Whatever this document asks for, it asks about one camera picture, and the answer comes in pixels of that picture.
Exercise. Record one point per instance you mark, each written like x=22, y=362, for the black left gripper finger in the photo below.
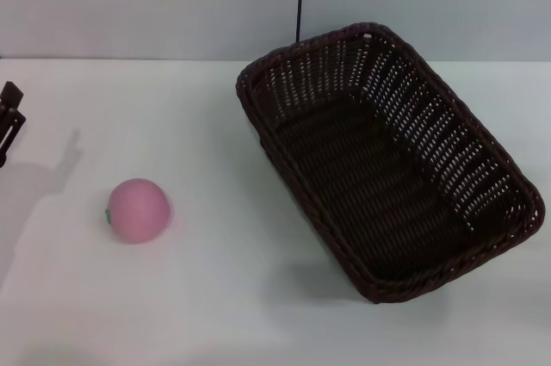
x=11, y=93
x=13, y=130

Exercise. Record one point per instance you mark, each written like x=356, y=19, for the dark brown woven basket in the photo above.
x=370, y=194

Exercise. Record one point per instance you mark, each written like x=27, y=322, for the pink toy peach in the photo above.
x=138, y=211

